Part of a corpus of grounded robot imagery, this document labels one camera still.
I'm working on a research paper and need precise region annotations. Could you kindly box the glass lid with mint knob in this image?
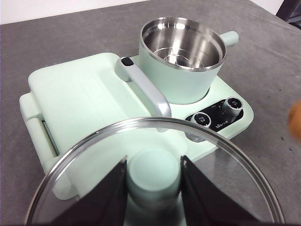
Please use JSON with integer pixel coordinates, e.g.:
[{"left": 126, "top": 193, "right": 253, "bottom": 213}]
[{"left": 23, "top": 117, "right": 285, "bottom": 226}]

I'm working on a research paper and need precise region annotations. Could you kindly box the silver control knob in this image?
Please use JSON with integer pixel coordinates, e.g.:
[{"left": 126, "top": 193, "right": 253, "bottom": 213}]
[
  {"left": 223, "top": 97, "right": 243, "bottom": 113},
  {"left": 192, "top": 112, "right": 211, "bottom": 128}
]

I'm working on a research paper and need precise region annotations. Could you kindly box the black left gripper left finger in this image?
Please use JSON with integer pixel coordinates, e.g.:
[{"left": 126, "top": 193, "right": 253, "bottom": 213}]
[{"left": 49, "top": 155, "right": 128, "bottom": 226}]

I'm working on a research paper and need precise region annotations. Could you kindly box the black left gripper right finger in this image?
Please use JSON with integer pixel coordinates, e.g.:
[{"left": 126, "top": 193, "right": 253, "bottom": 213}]
[{"left": 180, "top": 155, "right": 263, "bottom": 226}]

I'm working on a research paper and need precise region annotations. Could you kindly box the mint green steamer pot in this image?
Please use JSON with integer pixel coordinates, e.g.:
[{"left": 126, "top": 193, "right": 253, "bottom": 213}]
[{"left": 138, "top": 16, "right": 240, "bottom": 104}]

